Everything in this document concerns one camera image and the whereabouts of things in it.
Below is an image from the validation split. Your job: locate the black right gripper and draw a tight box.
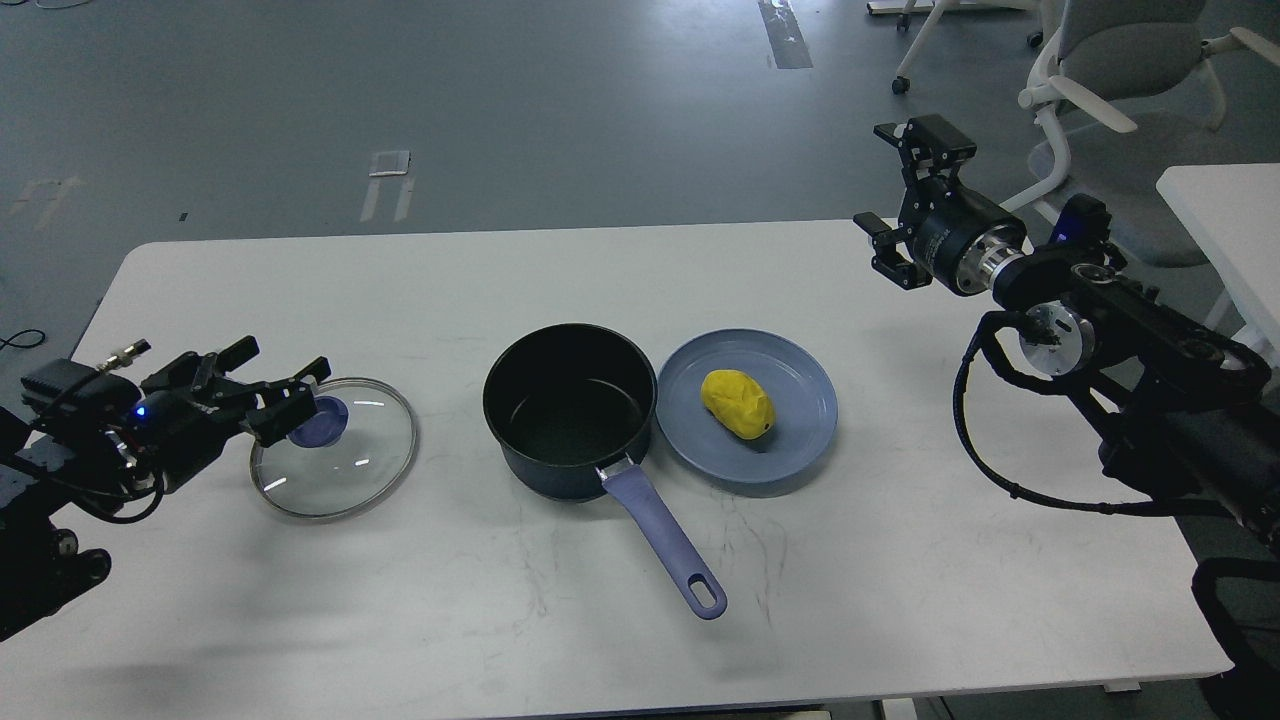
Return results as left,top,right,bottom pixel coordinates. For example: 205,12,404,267
852,114,1027,296

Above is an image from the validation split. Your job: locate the white grey office chair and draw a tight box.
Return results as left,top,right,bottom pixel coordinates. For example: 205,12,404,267
1004,1,1277,332

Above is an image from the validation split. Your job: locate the dark pot with blue handle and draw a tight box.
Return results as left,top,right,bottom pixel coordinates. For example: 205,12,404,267
483,323,728,620

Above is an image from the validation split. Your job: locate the yellow potato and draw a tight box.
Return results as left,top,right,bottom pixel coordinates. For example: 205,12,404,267
700,369,777,441

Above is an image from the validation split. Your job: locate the glass pot lid blue knob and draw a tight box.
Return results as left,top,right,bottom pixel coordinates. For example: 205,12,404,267
250,377,420,524

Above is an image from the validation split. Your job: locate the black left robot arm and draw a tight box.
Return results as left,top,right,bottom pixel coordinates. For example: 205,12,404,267
1,336,332,639

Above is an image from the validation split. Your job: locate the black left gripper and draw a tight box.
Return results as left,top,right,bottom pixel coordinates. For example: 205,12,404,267
125,334,332,495

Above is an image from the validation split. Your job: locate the white chair base with casters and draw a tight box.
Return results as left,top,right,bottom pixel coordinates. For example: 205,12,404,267
867,0,1047,96

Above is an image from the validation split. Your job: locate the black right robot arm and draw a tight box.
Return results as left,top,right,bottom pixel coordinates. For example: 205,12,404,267
854,114,1279,555

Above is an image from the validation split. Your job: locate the white side table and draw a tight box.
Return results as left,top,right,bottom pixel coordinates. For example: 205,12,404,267
1156,163,1279,366

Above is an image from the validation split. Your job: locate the blue round plate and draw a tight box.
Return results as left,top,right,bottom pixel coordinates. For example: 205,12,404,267
655,328,838,497

